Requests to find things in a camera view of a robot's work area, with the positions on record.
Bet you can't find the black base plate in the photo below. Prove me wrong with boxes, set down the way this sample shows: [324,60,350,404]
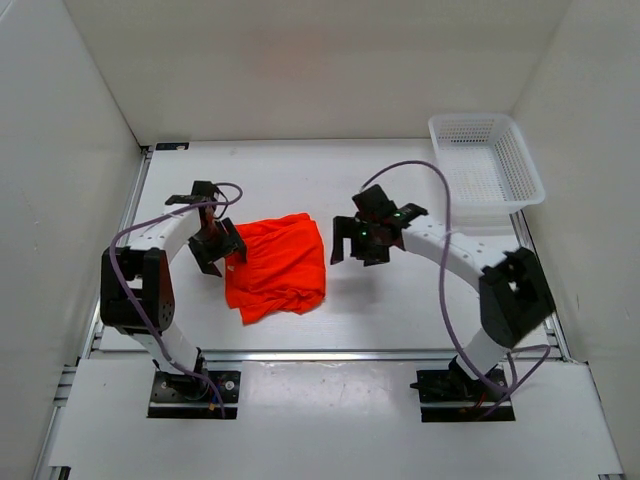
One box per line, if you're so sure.
[410,370,516,423]
[147,369,241,420]

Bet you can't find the aluminium frame rail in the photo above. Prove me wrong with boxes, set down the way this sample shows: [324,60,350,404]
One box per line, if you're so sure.
[519,209,626,476]
[31,144,155,479]

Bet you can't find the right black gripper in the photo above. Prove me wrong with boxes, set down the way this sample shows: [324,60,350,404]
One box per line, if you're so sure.
[330,216,390,267]

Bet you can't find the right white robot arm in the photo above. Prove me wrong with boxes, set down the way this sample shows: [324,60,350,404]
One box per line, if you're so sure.
[330,185,556,400]

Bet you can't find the orange shorts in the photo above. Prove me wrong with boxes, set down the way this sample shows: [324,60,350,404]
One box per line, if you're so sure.
[225,213,327,326]

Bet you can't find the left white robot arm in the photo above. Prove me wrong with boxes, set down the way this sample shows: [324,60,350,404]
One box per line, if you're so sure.
[100,180,247,400]

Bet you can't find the black label sticker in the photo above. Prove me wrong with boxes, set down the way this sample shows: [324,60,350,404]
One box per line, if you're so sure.
[155,142,190,151]

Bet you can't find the front aluminium rail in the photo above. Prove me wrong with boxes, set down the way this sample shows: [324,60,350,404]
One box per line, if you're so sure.
[204,349,456,362]

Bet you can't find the right aluminium frame rail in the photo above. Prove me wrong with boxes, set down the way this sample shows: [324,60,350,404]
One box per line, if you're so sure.
[519,209,626,476]

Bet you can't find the white plastic basket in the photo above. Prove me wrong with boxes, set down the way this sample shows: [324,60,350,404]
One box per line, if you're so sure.
[428,113,546,220]

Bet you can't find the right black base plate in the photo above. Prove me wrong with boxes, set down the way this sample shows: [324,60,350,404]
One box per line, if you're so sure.
[410,370,516,423]

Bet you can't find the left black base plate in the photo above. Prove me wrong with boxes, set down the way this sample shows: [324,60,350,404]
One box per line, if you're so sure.
[147,369,241,420]

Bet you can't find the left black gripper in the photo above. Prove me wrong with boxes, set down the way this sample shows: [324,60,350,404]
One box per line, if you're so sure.
[186,217,246,277]

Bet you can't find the left aluminium frame rail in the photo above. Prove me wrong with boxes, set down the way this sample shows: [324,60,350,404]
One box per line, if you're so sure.
[31,144,155,479]

